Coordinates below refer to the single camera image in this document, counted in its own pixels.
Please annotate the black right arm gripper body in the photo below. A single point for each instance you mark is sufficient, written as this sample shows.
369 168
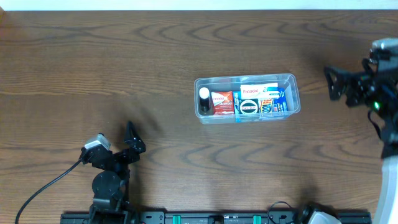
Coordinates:
352 88

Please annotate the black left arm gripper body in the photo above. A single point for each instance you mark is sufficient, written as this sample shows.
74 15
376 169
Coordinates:
125 154

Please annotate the blue Cool Fever box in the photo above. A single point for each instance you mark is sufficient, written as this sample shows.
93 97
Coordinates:
266 106

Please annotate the white Panadol box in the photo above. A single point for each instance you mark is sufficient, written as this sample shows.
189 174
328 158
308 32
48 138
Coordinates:
260 91

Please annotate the clear plastic container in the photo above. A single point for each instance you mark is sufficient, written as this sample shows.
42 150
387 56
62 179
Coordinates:
286 81

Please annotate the dark syrup bottle white cap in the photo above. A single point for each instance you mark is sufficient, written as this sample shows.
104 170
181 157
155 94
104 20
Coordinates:
204 100

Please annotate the dark green ointment box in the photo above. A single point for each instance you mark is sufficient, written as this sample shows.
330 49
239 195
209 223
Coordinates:
249 106

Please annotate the red Panadol ActiFast box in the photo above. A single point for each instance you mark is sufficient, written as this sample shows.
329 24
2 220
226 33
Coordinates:
223 103

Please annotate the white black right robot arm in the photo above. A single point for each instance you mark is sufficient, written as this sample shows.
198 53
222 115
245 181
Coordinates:
386 211

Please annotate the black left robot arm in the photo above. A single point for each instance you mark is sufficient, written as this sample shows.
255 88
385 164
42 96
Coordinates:
111 186

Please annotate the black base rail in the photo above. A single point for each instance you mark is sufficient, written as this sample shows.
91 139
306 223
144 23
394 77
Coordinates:
207 218

